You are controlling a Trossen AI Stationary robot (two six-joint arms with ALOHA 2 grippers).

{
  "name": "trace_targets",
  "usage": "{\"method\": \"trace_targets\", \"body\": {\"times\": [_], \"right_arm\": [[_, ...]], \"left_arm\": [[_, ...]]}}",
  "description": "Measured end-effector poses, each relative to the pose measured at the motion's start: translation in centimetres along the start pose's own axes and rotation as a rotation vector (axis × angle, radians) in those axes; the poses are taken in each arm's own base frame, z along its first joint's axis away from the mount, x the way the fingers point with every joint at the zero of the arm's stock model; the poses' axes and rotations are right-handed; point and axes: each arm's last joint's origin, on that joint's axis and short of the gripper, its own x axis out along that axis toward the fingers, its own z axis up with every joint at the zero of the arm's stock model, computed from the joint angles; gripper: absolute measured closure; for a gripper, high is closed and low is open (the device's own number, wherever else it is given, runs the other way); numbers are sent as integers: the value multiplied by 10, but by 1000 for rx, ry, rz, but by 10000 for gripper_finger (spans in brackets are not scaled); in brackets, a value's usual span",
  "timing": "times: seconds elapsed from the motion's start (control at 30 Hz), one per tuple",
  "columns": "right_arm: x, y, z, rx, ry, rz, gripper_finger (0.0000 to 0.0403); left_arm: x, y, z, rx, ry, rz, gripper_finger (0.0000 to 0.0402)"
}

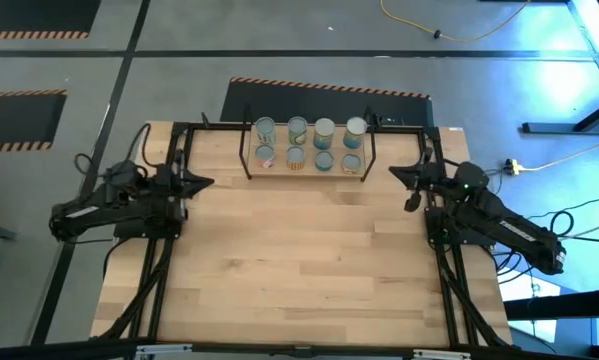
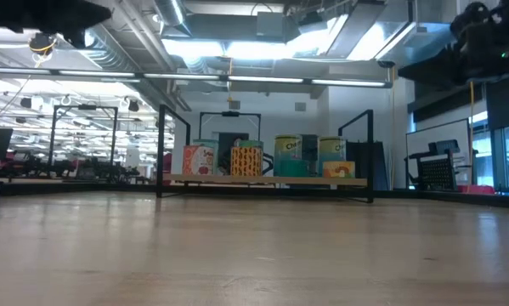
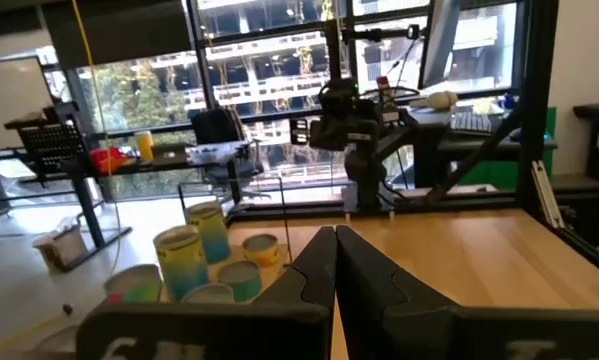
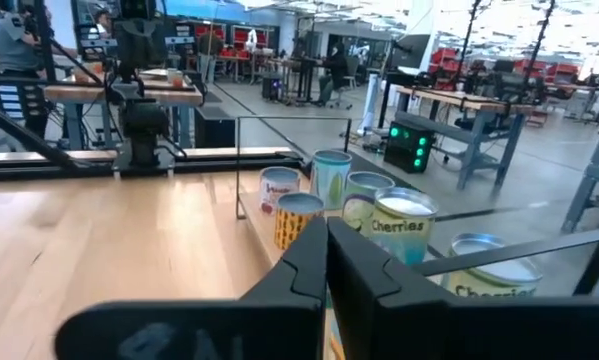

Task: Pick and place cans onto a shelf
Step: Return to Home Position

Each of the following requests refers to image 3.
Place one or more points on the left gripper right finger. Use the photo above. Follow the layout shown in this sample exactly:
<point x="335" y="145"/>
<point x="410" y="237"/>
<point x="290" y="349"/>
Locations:
<point x="479" y="335"/>

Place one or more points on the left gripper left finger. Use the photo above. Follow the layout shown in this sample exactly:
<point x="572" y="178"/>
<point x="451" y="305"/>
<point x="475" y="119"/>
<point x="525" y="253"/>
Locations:
<point x="204" y="330"/>

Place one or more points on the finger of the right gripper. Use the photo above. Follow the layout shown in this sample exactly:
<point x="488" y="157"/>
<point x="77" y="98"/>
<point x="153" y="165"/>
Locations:
<point x="299" y="131"/>

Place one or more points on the short teal can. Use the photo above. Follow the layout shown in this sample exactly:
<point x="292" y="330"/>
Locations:
<point x="241" y="287"/>

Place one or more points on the green coconut label can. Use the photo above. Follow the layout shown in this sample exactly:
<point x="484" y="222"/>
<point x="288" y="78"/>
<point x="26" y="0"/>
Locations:
<point x="139" y="290"/>

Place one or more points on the short green yellow can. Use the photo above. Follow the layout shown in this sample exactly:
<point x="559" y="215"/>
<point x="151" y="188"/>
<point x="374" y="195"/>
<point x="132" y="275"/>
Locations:
<point x="261" y="255"/>

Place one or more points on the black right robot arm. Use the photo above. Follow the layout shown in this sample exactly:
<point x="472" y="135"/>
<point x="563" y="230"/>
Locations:
<point x="366" y="180"/>

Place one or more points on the black desk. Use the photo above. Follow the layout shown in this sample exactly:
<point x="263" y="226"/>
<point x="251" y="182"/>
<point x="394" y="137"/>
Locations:
<point x="426" y="150"/>

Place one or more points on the beige headphones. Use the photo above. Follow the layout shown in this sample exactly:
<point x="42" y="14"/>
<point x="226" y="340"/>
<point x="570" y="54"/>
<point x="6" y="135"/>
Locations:
<point x="441" y="100"/>

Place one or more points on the black keyboard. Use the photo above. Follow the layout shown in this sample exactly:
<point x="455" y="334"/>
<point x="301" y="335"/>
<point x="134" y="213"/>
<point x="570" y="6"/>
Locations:
<point x="471" y="122"/>

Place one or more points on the grey monitor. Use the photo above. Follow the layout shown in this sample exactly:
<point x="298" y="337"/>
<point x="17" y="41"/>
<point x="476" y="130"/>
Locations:
<point x="441" y="40"/>

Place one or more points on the yellow cup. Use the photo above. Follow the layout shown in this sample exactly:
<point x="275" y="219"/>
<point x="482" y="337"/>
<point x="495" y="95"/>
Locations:
<point x="144" y="146"/>

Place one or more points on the green panel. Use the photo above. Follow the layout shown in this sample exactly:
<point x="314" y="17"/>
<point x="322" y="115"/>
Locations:
<point x="499" y="175"/>

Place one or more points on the black drawer cabinet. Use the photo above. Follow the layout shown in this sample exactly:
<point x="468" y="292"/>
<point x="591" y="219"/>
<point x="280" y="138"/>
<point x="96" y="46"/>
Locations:
<point x="594" y="220"/>

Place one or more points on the grey storage bin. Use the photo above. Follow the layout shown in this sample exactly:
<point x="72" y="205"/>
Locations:
<point x="61" y="247"/>

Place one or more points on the black desk perforated panel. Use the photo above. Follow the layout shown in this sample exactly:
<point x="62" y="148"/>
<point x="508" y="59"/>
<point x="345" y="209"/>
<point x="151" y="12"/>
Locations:
<point x="86" y="200"/>

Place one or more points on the red box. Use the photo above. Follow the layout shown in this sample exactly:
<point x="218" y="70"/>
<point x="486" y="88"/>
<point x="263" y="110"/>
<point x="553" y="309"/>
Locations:
<point x="106" y="160"/>

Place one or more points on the dark window blind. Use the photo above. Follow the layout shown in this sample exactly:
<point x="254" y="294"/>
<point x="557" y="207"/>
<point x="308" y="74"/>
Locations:
<point x="119" y="30"/>

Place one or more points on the white whiteboard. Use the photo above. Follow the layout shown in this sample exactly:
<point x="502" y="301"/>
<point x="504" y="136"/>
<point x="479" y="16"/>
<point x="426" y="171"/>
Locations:
<point x="9" y="105"/>

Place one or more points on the silver aluminium bracket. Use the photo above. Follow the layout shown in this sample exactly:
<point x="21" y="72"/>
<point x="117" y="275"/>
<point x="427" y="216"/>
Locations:
<point x="546" y="195"/>

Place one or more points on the black aluminium rig frame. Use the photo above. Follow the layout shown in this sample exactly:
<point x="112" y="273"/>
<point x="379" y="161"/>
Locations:
<point x="536" y="100"/>

